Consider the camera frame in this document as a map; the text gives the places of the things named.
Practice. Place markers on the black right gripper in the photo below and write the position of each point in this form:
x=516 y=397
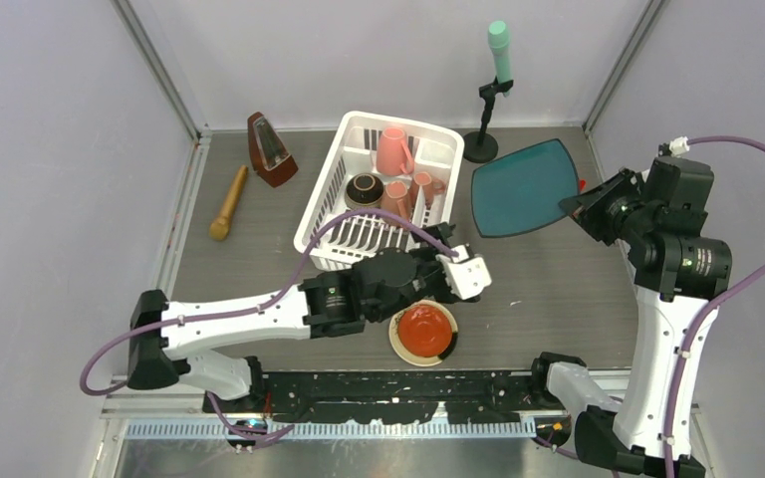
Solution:
x=589 y=214

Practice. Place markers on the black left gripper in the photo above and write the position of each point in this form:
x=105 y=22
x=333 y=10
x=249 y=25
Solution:
x=429 y=254

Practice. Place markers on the teal square plate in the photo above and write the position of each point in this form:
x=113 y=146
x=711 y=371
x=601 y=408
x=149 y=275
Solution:
x=521 y=192

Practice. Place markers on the small pink cup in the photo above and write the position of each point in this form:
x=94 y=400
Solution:
x=427 y=186

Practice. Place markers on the white plastic dish rack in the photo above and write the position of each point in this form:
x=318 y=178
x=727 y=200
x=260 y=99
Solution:
x=369 y=152

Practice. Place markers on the black patterned ceramic bowl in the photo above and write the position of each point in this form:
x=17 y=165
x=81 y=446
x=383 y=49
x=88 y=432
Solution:
x=364 y=191

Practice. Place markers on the large pink mug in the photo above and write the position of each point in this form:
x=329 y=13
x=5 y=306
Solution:
x=394 y=156

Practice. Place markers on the white round plate with lettering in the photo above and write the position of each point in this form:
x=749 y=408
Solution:
x=420 y=211

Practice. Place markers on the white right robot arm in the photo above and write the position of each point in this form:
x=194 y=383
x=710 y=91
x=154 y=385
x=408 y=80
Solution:
x=679 y=273

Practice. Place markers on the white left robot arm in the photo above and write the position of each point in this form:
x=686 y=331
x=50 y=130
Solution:
x=178 y=342

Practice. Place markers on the red and cream saucer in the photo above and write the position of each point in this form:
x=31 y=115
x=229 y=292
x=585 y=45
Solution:
x=424 y=334

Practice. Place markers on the black microphone stand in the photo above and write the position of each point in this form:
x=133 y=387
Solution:
x=480 y=146

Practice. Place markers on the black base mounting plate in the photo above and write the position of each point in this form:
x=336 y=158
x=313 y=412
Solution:
x=395 y=397

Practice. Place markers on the mint green microphone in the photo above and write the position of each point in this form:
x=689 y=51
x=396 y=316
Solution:
x=498 y=37

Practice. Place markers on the brown wooden metronome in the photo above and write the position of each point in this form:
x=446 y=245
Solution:
x=269 y=156

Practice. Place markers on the wooden pestle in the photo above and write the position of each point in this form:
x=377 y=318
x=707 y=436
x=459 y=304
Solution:
x=221 y=225

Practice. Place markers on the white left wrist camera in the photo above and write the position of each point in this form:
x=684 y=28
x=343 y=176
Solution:
x=466 y=273

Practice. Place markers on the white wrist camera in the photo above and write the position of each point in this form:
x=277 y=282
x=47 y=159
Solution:
x=466 y=273
x=675 y=148

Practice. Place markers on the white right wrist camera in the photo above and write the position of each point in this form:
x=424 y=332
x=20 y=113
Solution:
x=675 y=148

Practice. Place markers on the slotted white cable duct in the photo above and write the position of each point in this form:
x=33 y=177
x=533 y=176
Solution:
x=436 y=428

